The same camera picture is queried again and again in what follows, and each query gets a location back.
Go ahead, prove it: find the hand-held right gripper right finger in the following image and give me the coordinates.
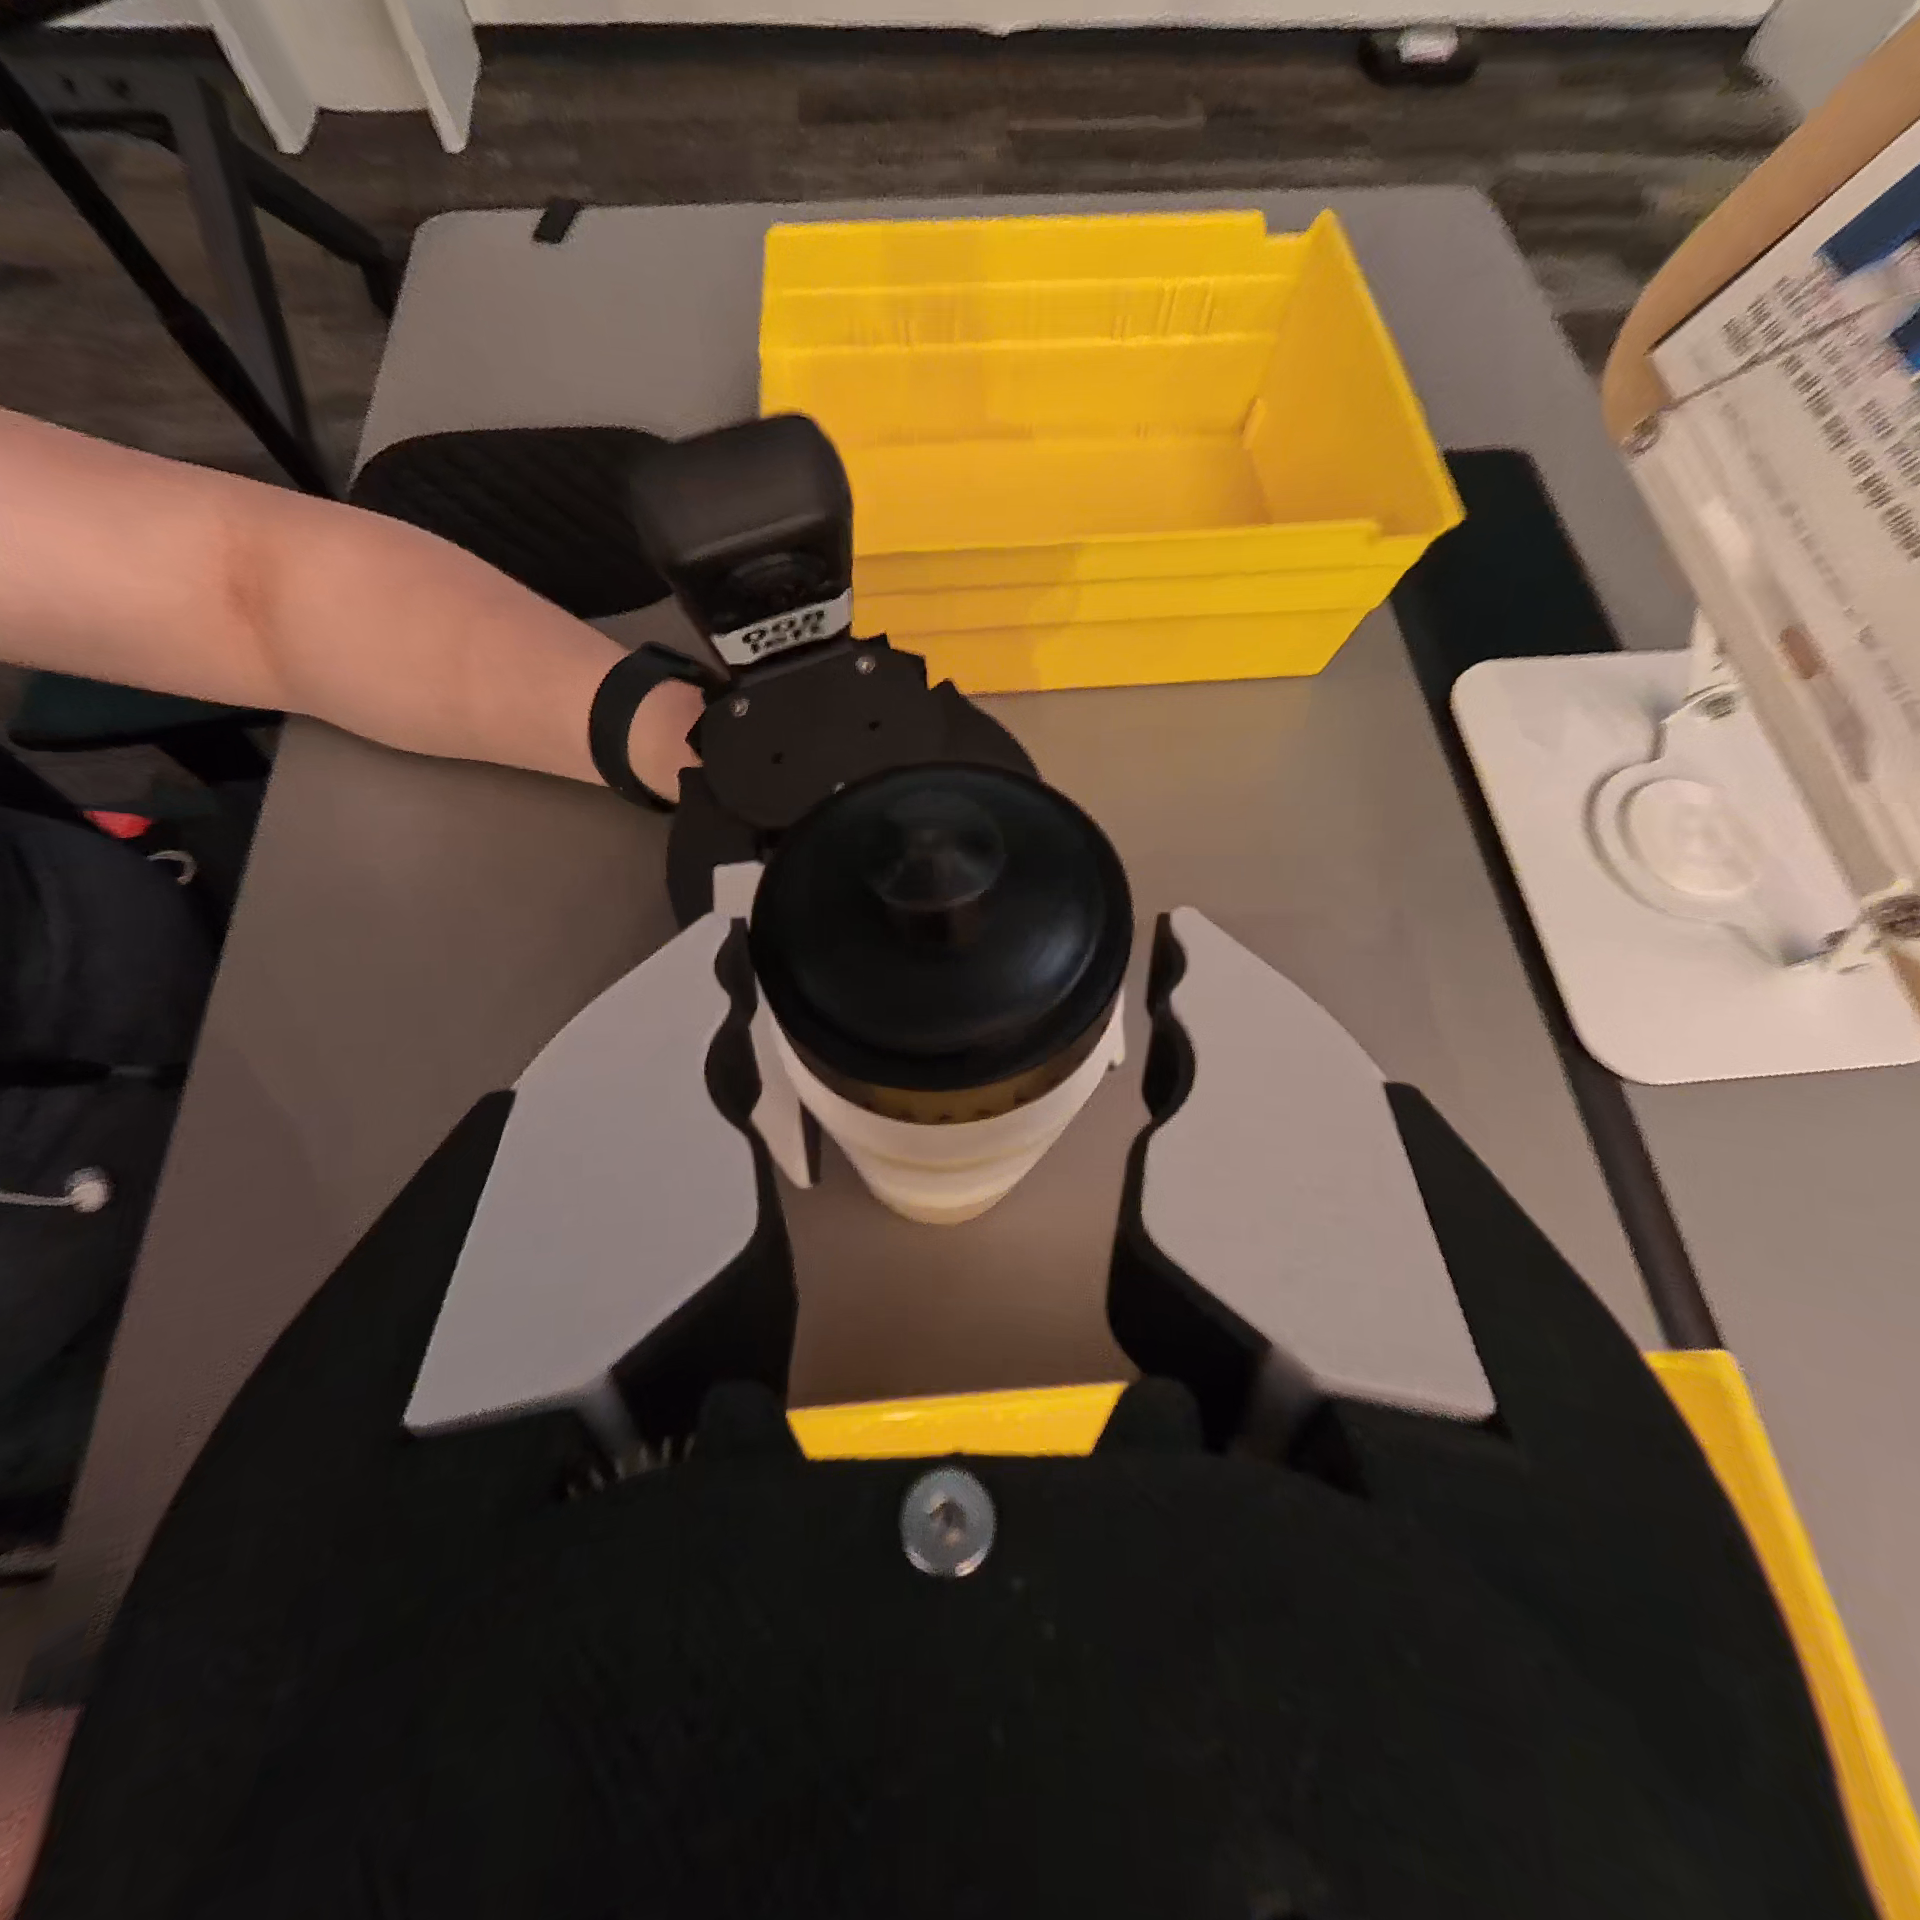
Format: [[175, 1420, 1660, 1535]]
[[1105, 902, 1502, 1426]]

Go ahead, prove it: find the yellow plastic bin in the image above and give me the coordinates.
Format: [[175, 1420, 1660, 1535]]
[[786, 1346, 1920, 1920], [757, 209, 1468, 697]]

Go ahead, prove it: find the black metal frame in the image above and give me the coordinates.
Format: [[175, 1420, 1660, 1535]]
[[0, 30, 407, 495]]

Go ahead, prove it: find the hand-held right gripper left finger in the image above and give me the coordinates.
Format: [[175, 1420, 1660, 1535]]
[[401, 908, 801, 1434]]

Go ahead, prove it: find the printed instruction sheet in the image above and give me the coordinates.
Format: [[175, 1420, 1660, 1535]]
[[1628, 134, 1920, 933]]

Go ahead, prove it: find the black bottle lid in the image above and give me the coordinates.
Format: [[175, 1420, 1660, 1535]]
[[750, 761, 1135, 1097]]

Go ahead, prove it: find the white plastic bottle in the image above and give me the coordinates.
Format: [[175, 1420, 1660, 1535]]
[[773, 1006, 1130, 1225]]

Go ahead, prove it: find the person's dark clothing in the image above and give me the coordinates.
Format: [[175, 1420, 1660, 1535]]
[[0, 750, 227, 1577]]

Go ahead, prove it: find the person's left forearm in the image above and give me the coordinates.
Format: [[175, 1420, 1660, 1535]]
[[0, 404, 634, 782]]

